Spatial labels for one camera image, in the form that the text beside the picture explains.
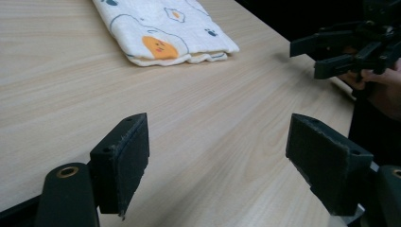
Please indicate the white egg-print cloth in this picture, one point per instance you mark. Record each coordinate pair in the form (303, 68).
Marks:
(164, 30)

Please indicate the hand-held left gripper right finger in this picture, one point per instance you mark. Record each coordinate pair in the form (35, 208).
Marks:
(327, 164)

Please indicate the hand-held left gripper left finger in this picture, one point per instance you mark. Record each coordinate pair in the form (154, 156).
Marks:
(123, 164)

